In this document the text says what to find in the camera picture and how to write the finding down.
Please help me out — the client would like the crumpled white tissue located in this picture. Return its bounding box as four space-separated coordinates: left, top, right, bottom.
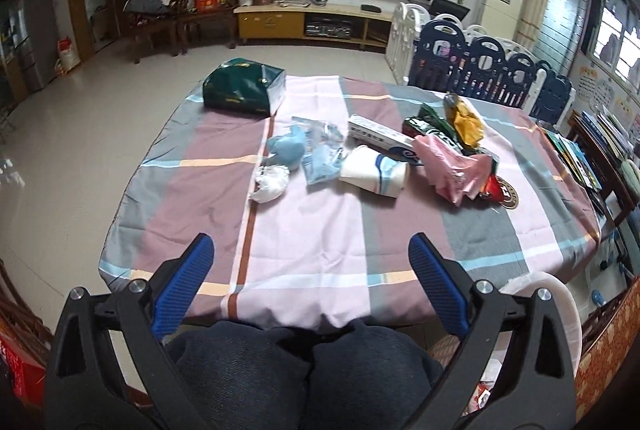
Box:
248 164 291 203

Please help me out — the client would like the dark wooden side table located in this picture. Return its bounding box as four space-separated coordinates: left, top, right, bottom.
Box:
567 110 640 231

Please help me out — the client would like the window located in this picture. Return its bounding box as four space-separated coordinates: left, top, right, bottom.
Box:
592 0 640 86

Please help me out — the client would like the white blue medicine box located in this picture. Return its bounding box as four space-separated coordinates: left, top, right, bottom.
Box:
347 113 426 166

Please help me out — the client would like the clear plastic bag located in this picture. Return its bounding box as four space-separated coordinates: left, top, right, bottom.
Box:
292 115 348 186

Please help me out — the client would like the dark clothes pile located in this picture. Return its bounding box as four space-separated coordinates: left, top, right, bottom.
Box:
122 0 173 18

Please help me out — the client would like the navy white playpen fence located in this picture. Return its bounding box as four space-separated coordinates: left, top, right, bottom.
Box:
385 2 576 126

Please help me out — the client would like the person's left leg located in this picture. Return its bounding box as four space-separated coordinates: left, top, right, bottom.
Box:
165 322 316 430

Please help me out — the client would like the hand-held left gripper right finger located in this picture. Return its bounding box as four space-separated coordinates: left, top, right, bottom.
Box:
400 233 578 430

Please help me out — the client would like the green snack packet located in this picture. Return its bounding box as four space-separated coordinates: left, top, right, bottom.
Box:
402 103 453 151

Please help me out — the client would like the white red sack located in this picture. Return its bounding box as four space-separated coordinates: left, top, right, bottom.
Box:
56 36 81 74

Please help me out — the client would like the blue knotted cloth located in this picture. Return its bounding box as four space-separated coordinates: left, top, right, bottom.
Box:
265 125 307 171

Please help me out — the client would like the person's leg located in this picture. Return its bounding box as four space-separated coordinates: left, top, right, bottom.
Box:
165 322 316 430
300 317 446 430

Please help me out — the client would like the black stereo unit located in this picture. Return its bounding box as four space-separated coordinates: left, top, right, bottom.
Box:
305 23 351 38

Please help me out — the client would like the pink plastic bag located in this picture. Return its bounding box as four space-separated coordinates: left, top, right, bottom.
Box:
412 133 493 206

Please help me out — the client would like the striped plaid tablecloth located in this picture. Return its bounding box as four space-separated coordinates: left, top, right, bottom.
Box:
98 73 603 328

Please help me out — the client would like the white red-printed plastic bag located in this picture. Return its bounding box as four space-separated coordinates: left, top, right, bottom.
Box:
465 355 506 416

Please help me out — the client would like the dark green tissue box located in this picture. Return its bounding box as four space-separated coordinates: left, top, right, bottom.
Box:
202 58 287 117

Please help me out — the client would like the black laptop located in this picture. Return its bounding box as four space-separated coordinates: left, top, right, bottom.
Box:
429 0 471 24

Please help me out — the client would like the white plastic waste bin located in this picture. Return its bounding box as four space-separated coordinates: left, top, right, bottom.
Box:
500 271 583 378

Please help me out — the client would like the children's wall chart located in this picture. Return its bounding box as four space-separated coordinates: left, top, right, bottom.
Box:
575 60 640 126

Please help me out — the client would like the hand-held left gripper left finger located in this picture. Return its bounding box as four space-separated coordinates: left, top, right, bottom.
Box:
44 233 216 430

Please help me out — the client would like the yellow snack packet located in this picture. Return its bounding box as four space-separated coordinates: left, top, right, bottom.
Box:
444 93 486 151

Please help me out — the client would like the pile of books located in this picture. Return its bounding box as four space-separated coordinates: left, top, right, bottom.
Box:
542 107 640 196

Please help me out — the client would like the yellow wooden television cabinet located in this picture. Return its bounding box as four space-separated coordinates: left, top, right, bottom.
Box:
234 0 396 48

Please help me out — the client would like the person's right leg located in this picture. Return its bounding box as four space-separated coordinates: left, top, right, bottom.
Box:
300 317 446 430

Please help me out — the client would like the red gold patterned cloth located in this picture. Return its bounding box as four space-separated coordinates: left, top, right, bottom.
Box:
575 280 640 421

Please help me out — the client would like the grey refrigerator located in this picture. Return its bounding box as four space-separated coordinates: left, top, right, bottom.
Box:
0 0 57 94

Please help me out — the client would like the red snack packet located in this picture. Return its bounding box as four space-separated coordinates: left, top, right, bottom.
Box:
479 174 506 203

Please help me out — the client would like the red cardboard box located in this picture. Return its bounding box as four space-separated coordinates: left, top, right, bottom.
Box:
0 330 46 411

